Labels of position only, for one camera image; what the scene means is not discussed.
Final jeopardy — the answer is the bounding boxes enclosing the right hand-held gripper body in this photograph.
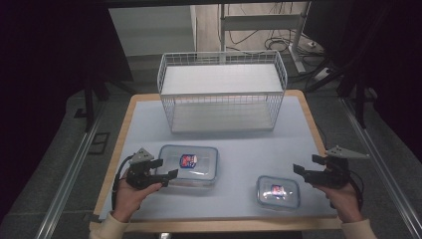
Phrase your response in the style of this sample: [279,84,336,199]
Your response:
[304,144,371,190]

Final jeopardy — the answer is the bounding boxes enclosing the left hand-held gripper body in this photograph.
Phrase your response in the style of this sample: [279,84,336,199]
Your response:
[125,147,164,191]

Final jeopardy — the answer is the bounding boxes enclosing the small clear food container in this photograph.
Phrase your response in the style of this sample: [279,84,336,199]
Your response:
[256,174,302,211]

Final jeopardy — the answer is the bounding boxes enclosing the large clear food container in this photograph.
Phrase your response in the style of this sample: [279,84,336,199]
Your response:
[155,144,219,188]

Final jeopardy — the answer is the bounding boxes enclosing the white wire storage rack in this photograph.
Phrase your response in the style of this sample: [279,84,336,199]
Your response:
[156,50,289,134]

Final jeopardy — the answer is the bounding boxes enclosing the person's left hand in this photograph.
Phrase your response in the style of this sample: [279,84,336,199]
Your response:
[111,168,164,223]

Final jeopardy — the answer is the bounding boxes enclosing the person's right hand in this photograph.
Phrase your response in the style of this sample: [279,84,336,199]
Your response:
[313,180,364,224]

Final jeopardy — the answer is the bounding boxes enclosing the light blue table mat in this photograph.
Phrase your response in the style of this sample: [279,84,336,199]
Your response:
[99,95,338,221]

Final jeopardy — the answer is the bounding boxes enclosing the black metal stand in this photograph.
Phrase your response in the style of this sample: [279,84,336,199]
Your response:
[337,66,370,130]
[82,75,111,133]

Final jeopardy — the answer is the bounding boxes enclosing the white power strip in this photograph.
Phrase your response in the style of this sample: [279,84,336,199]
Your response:
[313,67,333,83]

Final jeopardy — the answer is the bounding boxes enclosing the white cabinet panel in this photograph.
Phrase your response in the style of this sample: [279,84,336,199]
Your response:
[108,5,199,58]

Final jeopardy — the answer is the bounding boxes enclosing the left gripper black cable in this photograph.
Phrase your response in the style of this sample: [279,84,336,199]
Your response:
[110,154,134,211]

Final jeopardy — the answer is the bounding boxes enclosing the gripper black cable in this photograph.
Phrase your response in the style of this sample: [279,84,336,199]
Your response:
[110,154,134,211]
[347,170,365,211]

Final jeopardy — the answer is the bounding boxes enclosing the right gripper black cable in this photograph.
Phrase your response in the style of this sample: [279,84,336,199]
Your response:
[347,170,365,211]

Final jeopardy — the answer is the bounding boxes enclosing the aluminium floor rail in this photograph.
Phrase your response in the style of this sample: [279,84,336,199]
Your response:
[34,99,107,239]
[339,97,422,239]

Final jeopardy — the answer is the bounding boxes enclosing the black floor cables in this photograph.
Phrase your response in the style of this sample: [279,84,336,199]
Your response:
[228,2,327,69]

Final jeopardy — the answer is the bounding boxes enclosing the white metal desk frame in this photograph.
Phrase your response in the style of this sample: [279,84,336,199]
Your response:
[218,1,312,75]

